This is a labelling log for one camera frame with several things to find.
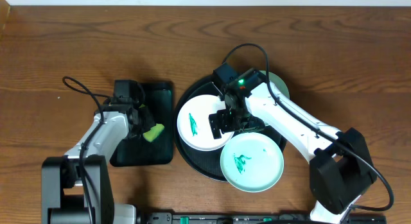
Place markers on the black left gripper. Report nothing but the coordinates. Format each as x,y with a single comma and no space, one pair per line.
146,120

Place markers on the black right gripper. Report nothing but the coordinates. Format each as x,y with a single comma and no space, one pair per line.
255,123

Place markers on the yellow green-stained sponge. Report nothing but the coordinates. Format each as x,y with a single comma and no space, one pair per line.
153,133

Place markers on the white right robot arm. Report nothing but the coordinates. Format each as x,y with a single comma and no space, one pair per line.
341,169

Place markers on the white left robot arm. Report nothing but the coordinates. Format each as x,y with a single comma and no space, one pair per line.
76,188

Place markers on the black rectangular tray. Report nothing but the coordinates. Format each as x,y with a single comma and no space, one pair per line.
138,151

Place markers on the white plate with green stain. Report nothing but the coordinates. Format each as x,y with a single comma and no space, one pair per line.
193,123

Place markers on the mint plate with green stain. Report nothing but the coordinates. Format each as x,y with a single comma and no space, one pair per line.
252,162

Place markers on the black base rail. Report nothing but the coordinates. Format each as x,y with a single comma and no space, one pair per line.
169,218

